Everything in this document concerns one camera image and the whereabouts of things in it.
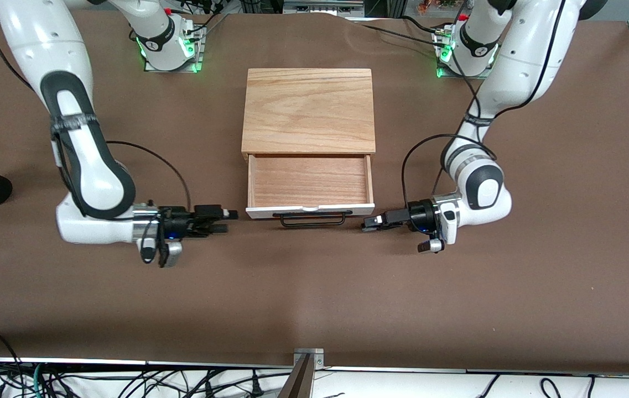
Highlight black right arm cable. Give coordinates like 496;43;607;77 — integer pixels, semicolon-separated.
49;119;192;265

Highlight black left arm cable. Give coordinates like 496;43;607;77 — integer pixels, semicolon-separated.
401;0;566;213

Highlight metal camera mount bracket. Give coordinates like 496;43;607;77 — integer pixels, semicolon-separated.
277;348;325;398

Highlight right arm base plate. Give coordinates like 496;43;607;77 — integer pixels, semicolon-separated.
144;22;205;73

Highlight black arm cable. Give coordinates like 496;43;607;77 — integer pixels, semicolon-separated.
49;119;192;265
401;0;566;213

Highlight grey metal equipment box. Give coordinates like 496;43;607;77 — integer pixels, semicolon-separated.
283;0;365;17

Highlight teal floor cable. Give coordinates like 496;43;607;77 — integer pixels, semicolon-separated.
31;364;46;398

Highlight white-fronted wooden drawer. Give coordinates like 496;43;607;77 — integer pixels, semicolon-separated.
245;153;376;220

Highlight wooden drawer cabinet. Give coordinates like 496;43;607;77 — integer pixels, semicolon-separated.
241;68;377;162

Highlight aluminium table edge rail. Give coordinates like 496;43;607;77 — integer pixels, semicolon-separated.
0;357;629;378

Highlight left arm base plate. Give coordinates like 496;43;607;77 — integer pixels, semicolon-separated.
435;25;495;80

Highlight black base power cable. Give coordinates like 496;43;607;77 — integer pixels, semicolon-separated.
347;15;443;46

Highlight black metal drawer handle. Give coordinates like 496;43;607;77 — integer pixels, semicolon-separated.
272;210;354;228

